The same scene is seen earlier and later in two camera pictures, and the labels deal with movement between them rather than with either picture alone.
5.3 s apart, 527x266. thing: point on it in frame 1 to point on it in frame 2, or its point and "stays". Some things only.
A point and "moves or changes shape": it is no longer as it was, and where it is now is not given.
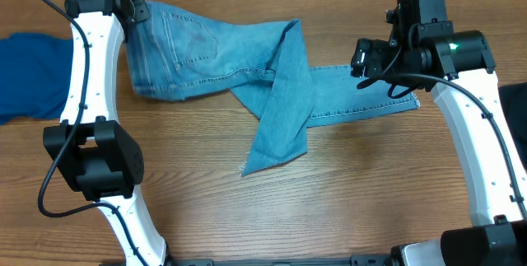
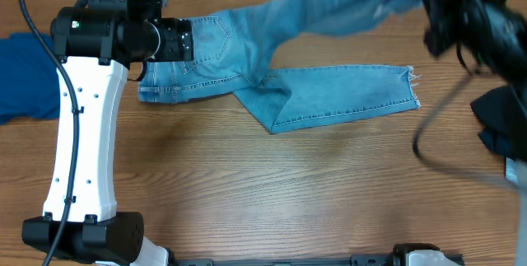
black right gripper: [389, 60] to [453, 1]
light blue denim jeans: [172, 51] moves or changes shape
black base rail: [366, 260] stays
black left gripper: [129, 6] to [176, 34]
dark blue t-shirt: [34, 75] stays
